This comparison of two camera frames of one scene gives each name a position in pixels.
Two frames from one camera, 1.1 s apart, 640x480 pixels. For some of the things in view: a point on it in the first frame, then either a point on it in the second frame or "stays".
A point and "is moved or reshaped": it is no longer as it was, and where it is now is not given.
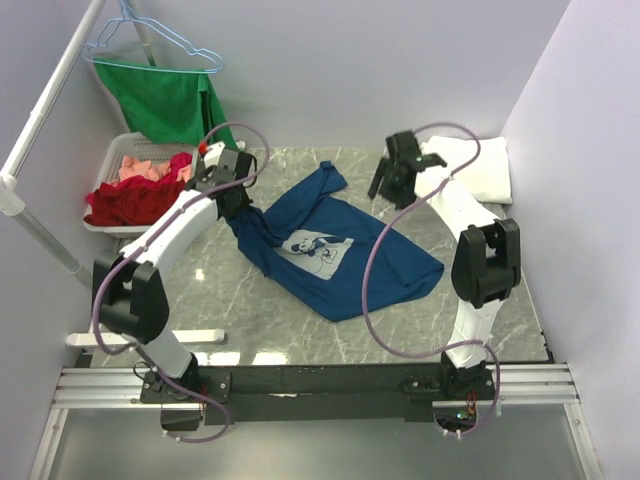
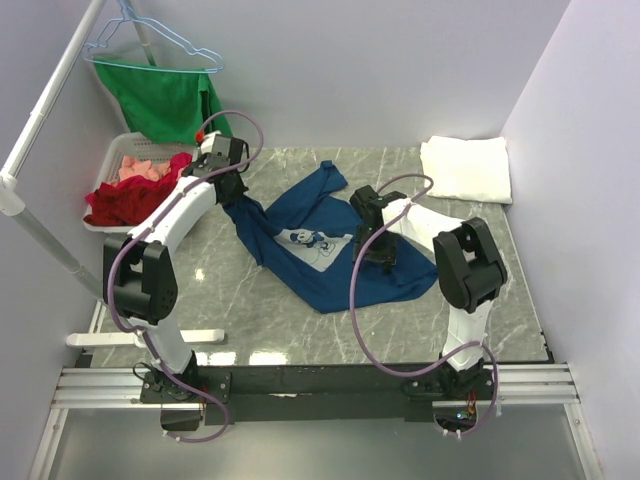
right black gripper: x=397 y=200 → x=387 y=257
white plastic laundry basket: x=107 y=169 stays
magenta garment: x=177 y=162 stays
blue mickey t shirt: x=332 y=255 is moved or reshaped
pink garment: x=129 y=167 stays
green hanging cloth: x=167 y=106 stays
